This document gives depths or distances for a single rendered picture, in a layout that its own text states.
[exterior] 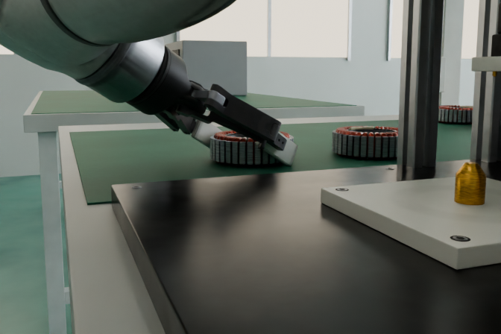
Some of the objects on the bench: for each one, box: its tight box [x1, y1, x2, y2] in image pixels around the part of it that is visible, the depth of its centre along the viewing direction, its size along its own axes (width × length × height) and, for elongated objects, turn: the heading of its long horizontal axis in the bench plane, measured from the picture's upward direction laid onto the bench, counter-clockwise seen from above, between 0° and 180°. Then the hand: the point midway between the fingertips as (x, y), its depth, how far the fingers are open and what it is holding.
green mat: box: [69, 120, 473, 205], centre depth 94 cm, size 94×61×1 cm
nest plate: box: [321, 177, 501, 270], centre depth 37 cm, size 15×15×1 cm
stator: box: [332, 125, 398, 160], centre depth 77 cm, size 11×11×4 cm
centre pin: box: [454, 162, 486, 205], centre depth 36 cm, size 2×2×3 cm
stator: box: [210, 130, 294, 167], centre depth 72 cm, size 11×11×4 cm
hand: (250, 146), depth 72 cm, fingers closed on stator, 11 cm apart
